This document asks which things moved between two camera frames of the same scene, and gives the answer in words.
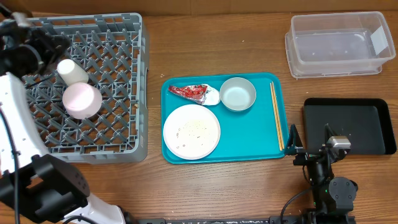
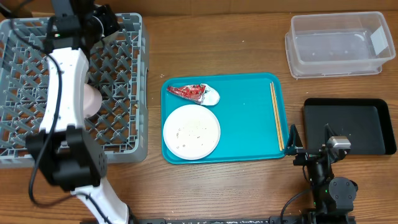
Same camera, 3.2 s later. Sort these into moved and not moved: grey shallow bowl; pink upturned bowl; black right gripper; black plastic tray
Moved: grey shallow bowl
Not moved: pink upturned bowl; black plastic tray; black right gripper
